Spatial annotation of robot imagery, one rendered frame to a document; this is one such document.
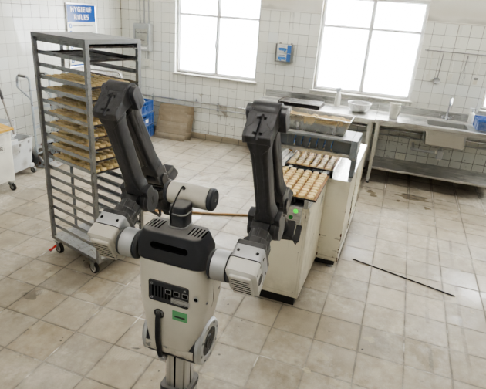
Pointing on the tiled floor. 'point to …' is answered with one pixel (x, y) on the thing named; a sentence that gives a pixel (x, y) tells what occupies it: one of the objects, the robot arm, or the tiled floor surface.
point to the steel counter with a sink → (452, 141)
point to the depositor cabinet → (336, 208)
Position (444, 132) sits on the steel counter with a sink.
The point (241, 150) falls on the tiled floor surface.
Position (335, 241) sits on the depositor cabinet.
